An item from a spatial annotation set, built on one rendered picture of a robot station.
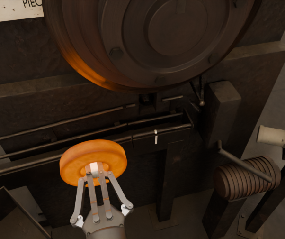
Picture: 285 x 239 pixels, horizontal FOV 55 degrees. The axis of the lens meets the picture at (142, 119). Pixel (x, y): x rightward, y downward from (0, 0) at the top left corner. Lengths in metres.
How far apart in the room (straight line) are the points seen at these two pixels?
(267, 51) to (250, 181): 0.44
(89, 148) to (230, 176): 0.58
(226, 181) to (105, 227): 0.59
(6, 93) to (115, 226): 0.48
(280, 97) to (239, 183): 1.31
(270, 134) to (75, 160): 0.63
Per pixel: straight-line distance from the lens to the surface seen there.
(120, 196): 0.59
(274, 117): 2.08
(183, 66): 0.61
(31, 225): 0.88
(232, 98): 0.89
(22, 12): 0.73
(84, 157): 0.60
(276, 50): 1.01
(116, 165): 0.65
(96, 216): 0.57
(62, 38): 0.60
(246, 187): 1.06
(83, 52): 0.60
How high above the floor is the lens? 1.37
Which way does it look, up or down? 47 degrees down
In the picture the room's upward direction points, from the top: straight up
